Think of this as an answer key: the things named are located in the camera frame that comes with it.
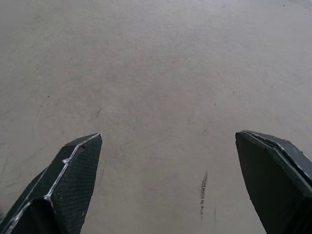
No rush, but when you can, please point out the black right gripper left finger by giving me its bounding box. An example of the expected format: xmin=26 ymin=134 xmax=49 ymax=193
xmin=0 ymin=133 xmax=103 ymax=234

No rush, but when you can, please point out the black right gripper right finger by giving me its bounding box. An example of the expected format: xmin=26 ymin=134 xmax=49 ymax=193
xmin=234 ymin=130 xmax=312 ymax=234

